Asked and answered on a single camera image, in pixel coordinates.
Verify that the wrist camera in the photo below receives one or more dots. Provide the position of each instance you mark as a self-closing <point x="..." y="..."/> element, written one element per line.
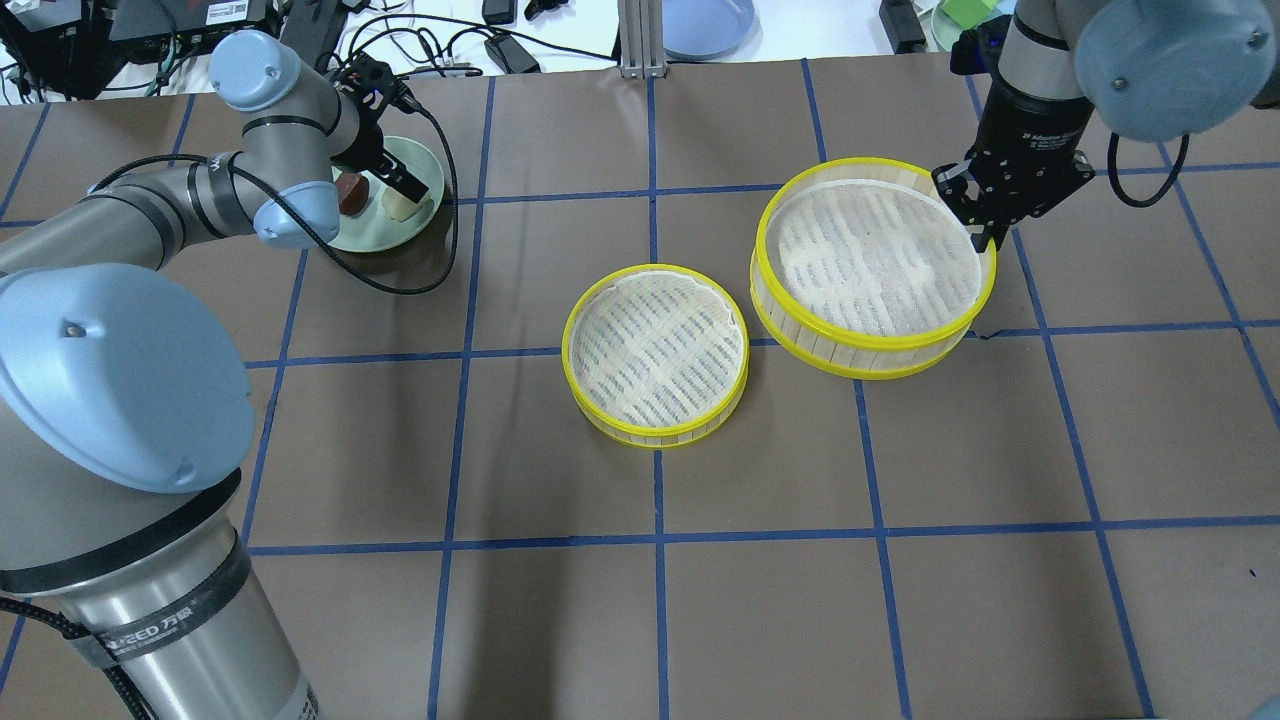
<point x="373" y="85"/>
<point x="977" y="50"/>

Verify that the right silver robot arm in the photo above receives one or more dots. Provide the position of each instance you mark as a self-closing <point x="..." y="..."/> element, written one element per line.
<point x="1152" y="71"/>

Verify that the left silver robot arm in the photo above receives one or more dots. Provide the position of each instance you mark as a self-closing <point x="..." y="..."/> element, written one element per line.
<point x="126" y="404"/>

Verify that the aluminium frame post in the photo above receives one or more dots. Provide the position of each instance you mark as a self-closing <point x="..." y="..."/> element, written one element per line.
<point x="642" y="51"/>

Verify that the green cube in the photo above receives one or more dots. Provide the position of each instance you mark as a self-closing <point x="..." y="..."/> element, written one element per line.
<point x="966" y="14"/>

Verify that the black power adapter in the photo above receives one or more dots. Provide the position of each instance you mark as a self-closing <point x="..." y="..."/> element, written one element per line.
<point x="510" y="56"/>

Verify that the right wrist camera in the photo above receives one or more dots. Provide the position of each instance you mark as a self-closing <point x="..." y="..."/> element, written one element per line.
<point x="977" y="50"/>

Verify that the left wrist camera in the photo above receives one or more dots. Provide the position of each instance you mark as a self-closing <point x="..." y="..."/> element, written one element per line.
<point x="373" y="85"/>

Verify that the blue plate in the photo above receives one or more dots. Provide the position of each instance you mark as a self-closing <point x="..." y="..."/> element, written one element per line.
<point x="705" y="30"/>

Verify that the yellow steamer layer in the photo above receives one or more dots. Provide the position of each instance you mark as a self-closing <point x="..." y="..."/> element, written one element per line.
<point x="860" y="270"/>
<point x="656" y="355"/>

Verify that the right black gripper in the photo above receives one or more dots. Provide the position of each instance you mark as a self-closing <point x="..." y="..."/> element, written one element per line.
<point x="1027" y="125"/>

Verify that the black laptop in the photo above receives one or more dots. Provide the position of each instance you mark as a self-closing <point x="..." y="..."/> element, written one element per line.
<point x="136" y="21"/>

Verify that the brown bun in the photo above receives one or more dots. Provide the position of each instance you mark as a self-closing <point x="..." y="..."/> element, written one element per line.
<point x="353" y="193"/>

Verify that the green plate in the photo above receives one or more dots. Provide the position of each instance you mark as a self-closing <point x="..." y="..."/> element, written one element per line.
<point x="388" y="221"/>

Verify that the white bun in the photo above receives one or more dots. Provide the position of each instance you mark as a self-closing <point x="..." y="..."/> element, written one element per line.
<point x="397" y="207"/>

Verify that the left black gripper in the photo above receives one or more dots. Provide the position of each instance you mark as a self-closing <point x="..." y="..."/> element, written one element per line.
<point x="377" y="158"/>

